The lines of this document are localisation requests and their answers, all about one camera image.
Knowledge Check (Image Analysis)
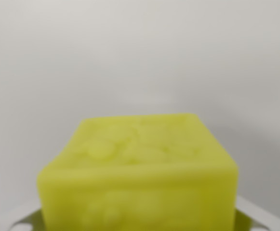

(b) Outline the black silver gripper left finger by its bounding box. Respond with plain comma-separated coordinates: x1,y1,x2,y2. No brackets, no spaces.
8,208,47,231

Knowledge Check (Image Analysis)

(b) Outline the black silver gripper right finger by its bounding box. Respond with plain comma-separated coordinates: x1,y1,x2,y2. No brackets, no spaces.
235,194,272,231

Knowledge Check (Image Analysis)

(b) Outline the yellow cube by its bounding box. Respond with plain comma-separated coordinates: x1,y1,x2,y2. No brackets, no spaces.
36,113,239,231

